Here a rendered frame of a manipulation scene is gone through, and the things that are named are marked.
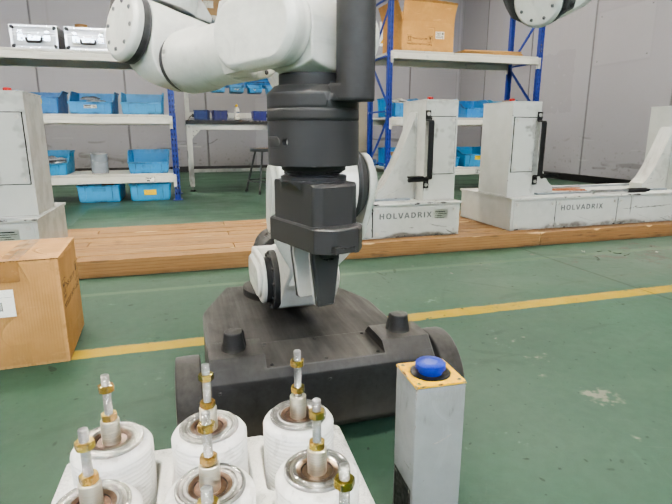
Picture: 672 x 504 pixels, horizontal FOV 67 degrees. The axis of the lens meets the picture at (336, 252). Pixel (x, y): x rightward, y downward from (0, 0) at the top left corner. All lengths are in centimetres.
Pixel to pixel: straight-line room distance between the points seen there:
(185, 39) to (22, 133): 200
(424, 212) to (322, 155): 231
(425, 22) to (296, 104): 537
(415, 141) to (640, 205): 152
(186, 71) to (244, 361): 57
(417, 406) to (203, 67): 47
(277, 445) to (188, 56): 48
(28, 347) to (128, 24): 113
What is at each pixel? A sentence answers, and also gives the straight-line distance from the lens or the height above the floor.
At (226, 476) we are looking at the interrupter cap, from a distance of 63.
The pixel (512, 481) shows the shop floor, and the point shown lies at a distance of 107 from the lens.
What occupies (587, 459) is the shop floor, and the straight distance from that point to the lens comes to 118.
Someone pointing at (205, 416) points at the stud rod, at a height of 34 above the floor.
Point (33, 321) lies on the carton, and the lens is 161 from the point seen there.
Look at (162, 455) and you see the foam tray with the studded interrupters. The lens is 81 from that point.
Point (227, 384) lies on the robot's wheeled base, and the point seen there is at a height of 17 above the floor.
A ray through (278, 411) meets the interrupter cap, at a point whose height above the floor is 25.
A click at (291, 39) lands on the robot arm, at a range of 45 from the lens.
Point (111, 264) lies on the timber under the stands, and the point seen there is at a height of 6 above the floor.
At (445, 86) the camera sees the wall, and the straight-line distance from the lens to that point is 1002.
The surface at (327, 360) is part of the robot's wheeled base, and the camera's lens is 102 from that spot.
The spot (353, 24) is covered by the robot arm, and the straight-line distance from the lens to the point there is 46.
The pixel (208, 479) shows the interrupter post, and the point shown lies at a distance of 60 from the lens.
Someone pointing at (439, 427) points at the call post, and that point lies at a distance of 71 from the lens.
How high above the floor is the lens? 63
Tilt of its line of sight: 13 degrees down
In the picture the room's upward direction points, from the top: straight up
